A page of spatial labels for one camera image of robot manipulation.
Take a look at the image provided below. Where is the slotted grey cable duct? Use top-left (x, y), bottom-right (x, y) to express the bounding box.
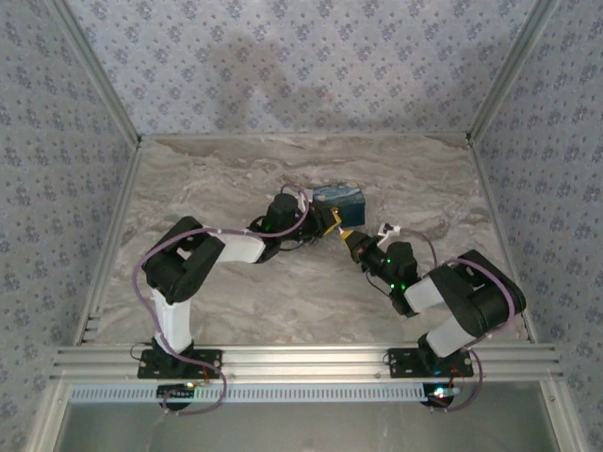
top-left (68, 381), bottom-right (465, 405)

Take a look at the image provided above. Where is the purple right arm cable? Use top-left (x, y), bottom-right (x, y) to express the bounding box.
top-left (398, 227), bottom-right (519, 414)

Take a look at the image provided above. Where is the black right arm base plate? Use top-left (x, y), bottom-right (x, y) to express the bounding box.
top-left (386, 347), bottom-right (475, 379)

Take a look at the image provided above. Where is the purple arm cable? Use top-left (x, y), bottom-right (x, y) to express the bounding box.
top-left (131, 184), bottom-right (313, 418)
top-left (398, 227), bottom-right (519, 414)

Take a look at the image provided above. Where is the aluminium table side rail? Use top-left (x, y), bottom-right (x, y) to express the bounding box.
top-left (468, 138), bottom-right (541, 345)
top-left (73, 139), bottom-right (145, 347)

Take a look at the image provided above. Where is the aluminium mounting rail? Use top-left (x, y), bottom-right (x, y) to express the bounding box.
top-left (49, 343), bottom-right (564, 381)

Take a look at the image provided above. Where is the aluminium frame post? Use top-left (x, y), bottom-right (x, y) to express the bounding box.
top-left (464, 0), bottom-right (562, 146)
top-left (46, 0), bottom-right (143, 148)

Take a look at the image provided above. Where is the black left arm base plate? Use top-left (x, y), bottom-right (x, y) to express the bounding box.
top-left (137, 347), bottom-right (224, 380)

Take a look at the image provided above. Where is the black controller board with lights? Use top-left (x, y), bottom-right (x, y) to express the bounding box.
top-left (156, 382), bottom-right (197, 411)
top-left (422, 381), bottom-right (462, 412)

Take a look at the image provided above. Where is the blue painted tin box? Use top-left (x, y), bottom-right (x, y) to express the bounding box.
top-left (311, 180), bottom-right (368, 227)

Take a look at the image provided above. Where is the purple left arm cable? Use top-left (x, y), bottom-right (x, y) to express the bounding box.
top-left (131, 184), bottom-right (313, 418)

